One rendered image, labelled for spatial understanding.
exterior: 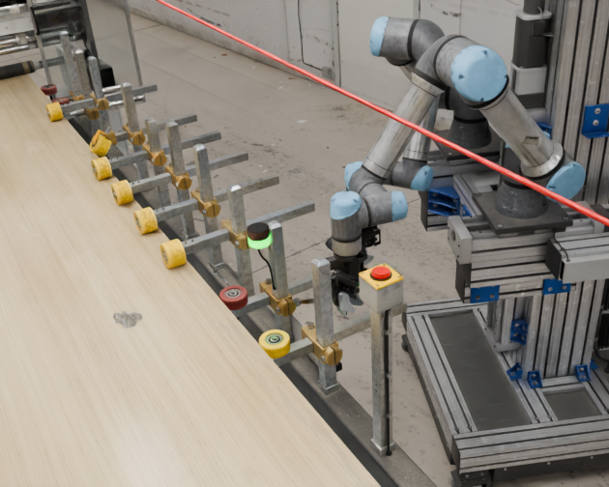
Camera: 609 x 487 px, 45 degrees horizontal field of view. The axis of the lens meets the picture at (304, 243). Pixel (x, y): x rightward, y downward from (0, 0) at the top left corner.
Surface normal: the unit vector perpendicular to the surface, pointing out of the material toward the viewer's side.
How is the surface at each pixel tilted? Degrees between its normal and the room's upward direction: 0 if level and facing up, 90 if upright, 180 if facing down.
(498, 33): 90
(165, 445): 0
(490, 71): 84
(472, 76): 84
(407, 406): 0
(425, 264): 0
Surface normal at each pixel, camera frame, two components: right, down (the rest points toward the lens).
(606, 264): 0.11, 0.51
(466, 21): -0.80, 0.36
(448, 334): -0.07, -0.85
